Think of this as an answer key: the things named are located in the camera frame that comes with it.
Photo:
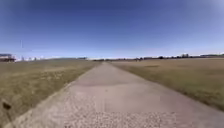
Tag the grey concrete path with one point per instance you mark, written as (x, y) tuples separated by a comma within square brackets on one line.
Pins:
[(110, 100)]

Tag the distant row of trees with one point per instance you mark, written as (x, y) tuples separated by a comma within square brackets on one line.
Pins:
[(166, 57)]

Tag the dry grass field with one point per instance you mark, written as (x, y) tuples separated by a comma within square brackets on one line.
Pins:
[(186, 76), (30, 81)]

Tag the building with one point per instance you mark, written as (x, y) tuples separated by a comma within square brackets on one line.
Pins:
[(6, 58)]

